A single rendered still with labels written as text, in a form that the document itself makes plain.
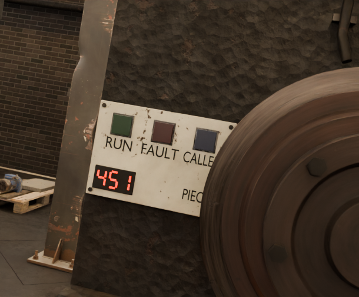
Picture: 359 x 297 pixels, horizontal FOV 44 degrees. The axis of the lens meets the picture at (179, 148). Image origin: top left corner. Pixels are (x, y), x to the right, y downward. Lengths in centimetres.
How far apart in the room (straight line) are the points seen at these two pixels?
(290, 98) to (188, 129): 22
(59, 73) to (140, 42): 670
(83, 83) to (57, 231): 116
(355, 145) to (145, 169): 40
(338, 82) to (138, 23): 40
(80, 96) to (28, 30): 452
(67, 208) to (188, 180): 278
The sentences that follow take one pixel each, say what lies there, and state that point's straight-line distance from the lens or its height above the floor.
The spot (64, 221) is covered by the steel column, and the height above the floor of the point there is 34.
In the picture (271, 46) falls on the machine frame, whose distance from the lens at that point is 84.
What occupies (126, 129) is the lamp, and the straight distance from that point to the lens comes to 84.
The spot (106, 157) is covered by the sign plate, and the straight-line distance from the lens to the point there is 85.
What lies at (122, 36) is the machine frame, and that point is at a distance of 89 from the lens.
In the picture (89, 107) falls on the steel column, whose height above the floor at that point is 123.
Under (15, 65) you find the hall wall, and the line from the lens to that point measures 793.
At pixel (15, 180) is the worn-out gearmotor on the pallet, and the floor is 28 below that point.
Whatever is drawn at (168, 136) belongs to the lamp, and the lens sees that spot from 82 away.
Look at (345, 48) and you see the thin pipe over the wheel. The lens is 82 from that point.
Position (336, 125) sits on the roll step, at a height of 126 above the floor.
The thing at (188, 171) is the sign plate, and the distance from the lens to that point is 82.
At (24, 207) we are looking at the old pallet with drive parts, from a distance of 507.
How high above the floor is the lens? 122
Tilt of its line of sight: 3 degrees down
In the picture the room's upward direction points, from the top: 10 degrees clockwise
